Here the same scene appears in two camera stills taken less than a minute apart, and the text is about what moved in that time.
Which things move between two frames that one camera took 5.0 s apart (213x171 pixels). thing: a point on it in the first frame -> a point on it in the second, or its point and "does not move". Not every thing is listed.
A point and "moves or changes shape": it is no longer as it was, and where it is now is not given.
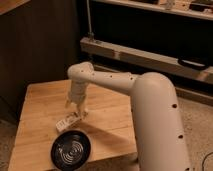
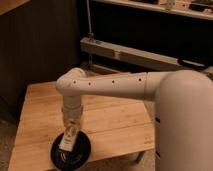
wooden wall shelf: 201,9 does not move
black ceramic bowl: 70,150 does not move
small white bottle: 70,120 moves or changes shape
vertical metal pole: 90,33 does not move
